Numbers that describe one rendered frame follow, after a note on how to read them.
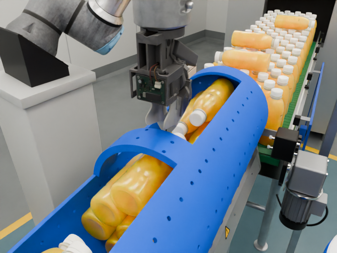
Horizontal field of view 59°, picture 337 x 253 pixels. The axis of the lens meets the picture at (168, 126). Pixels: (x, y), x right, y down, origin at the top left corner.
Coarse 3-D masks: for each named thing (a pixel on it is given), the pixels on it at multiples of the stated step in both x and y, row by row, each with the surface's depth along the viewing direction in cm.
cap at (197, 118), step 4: (192, 112) 75; (196, 112) 74; (200, 112) 74; (192, 116) 75; (196, 116) 74; (200, 116) 74; (204, 116) 74; (192, 120) 75; (196, 120) 75; (200, 120) 74; (204, 120) 75; (196, 124) 75; (200, 124) 75
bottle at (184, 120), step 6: (204, 90) 93; (198, 96) 90; (192, 102) 86; (192, 108) 83; (186, 114) 81; (180, 120) 81; (186, 120) 81; (186, 126) 80; (192, 126) 81; (198, 126) 83; (192, 132) 84
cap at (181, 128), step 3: (180, 123) 80; (177, 126) 79; (180, 126) 78; (183, 126) 79; (174, 129) 80; (177, 129) 79; (180, 129) 79; (183, 129) 78; (186, 129) 80; (174, 132) 80; (177, 132) 80; (180, 132) 79; (183, 132) 79; (186, 132) 80; (183, 135) 79
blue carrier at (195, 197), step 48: (192, 96) 98; (240, 96) 76; (144, 144) 54; (240, 144) 66; (96, 192) 66; (192, 192) 49; (48, 240) 55; (96, 240) 64; (144, 240) 40; (192, 240) 46
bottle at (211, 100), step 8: (216, 80) 88; (224, 80) 87; (208, 88) 83; (216, 88) 82; (224, 88) 84; (232, 88) 87; (200, 96) 79; (208, 96) 78; (216, 96) 79; (224, 96) 82; (200, 104) 76; (208, 104) 76; (216, 104) 77; (208, 112) 76; (216, 112) 78; (208, 120) 78
